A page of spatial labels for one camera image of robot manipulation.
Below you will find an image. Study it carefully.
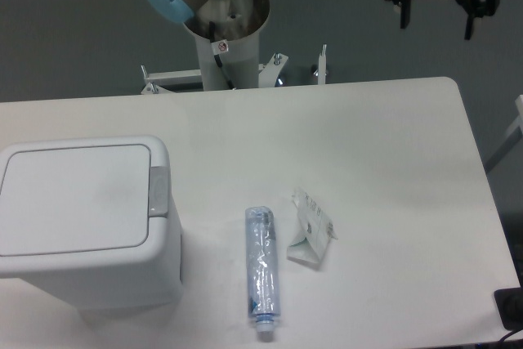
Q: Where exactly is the grey lid push button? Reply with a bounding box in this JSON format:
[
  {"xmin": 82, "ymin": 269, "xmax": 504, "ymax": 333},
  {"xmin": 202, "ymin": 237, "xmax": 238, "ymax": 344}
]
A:
[{"xmin": 148, "ymin": 167, "xmax": 170, "ymax": 217}]

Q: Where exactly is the white trash can lid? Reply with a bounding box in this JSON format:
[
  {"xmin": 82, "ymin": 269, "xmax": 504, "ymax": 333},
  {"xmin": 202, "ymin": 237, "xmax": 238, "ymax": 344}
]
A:
[{"xmin": 1, "ymin": 145, "xmax": 150, "ymax": 257}]

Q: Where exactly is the white trash can body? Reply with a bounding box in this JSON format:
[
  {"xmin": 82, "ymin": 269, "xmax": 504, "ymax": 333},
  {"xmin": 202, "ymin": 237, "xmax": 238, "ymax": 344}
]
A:
[{"xmin": 1, "ymin": 136, "xmax": 183, "ymax": 310}]

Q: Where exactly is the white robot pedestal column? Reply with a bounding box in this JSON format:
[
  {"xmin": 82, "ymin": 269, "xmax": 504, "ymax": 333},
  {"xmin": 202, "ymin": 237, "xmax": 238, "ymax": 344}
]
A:
[{"xmin": 194, "ymin": 34, "xmax": 259, "ymax": 91}]

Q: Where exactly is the black cable on pedestal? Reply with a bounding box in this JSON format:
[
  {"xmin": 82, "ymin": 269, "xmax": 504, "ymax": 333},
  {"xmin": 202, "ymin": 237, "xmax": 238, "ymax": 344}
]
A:
[{"xmin": 208, "ymin": 20, "xmax": 237, "ymax": 91}]

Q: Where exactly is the crushed clear plastic bottle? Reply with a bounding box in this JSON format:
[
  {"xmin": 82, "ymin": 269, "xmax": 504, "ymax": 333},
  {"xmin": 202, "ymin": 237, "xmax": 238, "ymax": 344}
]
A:
[{"xmin": 244, "ymin": 206, "xmax": 281, "ymax": 337}]

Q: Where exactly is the white metal base frame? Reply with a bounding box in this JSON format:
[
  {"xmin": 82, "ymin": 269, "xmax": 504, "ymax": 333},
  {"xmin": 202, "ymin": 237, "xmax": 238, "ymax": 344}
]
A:
[{"xmin": 141, "ymin": 43, "xmax": 329, "ymax": 95}]

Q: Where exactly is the black device at table edge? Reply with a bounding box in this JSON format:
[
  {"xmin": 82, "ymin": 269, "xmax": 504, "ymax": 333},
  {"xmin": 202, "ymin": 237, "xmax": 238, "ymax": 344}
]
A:
[{"xmin": 494, "ymin": 288, "xmax": 522, "ymax": 330}]

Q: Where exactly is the white frame at right edge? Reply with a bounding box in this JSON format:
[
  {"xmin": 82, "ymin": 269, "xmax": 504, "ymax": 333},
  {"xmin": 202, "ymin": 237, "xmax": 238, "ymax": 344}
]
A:
[{"xmin": 485, "ymin": 94, "xmax": 523, "ymax": 173}]

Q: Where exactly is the crumpled white paper carton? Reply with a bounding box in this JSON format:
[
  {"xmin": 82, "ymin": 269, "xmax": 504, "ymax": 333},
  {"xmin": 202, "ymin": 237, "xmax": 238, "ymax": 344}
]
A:
[{"xmin": 287, "ymin": 187, "xmax": 338, "ymax": 268}]

